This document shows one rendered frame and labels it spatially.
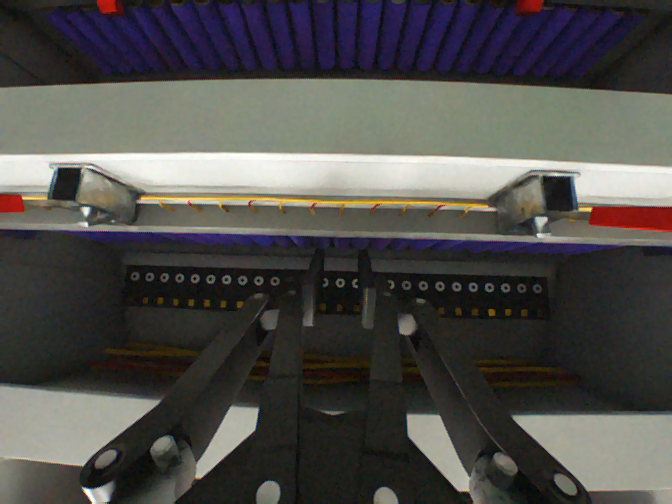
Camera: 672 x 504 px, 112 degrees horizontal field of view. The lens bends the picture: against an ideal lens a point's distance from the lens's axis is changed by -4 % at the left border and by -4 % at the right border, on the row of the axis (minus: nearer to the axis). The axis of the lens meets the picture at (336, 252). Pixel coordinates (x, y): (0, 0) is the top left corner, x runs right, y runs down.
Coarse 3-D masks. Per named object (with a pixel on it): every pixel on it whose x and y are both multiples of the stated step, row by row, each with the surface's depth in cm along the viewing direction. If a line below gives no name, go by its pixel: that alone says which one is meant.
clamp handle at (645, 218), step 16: (592, 208) 10; (608, 208) 9; (624, 208) 9; (640, 208) 8; (656, 208) 8; (544, 224) 13; (592, 224) 10; (608, 224) 9; (624, 224) 9; (640, 224) 8; (656, 224) 8
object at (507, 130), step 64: (0, 128) 13; (64, 128) 13; (128, 128) 12; (192, 128) 12; (256, 128) 12; (320, 128) 12; (384, 128) 12; (448, 128) 12; (512, 128) 12; (576, 128) 12; (640, 128) 12; (192, 192) 17; (256, 192) 17; (320, 192) 16; (384, 192) 16; (448, 192) 16; (576, 192) 15; (640, 192) 14; (0, 256) 21; (64, 256) 26; (128, 256) 31; (192, 256) 31; (256, 256) 31; (576, 256) 29; (640, 256) 22
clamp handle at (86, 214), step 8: (0, 200) 10; (8, 200) 10; (16, 200) 10; (24, 200) 11; (32, 200) 11; (40, 200) 11; (48, 200) 12; (56, 200) 12; (64, 200) 13; (72, 200) 13; (0, 208) 10; (8, 208) 10; (16, 208) 10; (80, 208) 14; (88, 208) 14; (80, 216) 14; (88, 216) 14; (88, 224) 14
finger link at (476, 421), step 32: (416, 320) 13; (416, 352) 13; (448, 352) 10; (448, 384) 9; (480, 384) 9; (448, 416) 9; (480, 416) 8; (480, 448) 7; (512, 448) 7; (544, 448) 7; (544, 480) 6; (576, 480) 6
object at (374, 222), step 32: (0, 224) 18; (32, 224) 18; (64, 224) 18; (160, 224) 17; (192, 224) 17; (224, 224) 17; (256, 224) 17; (288, 224) 17; (320, 224) 17; (352, 224) 17; (384, 224) 17; (416, 224) 17; (448, 224) 17; (480, 224) 17; (576, 224) 17
